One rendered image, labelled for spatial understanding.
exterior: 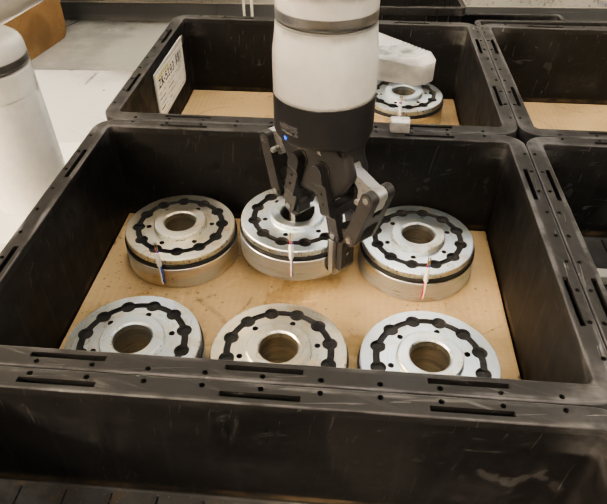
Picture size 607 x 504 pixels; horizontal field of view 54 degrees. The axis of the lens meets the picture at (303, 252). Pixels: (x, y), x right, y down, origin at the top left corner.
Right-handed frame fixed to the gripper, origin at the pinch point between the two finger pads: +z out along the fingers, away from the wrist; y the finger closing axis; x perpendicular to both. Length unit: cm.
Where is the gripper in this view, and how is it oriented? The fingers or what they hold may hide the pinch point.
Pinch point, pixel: (320, 240)
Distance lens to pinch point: 52.6
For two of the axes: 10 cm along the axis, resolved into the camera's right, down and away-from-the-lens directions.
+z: 0.0, 7.7, 6.4
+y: 6.5, 4.9, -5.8
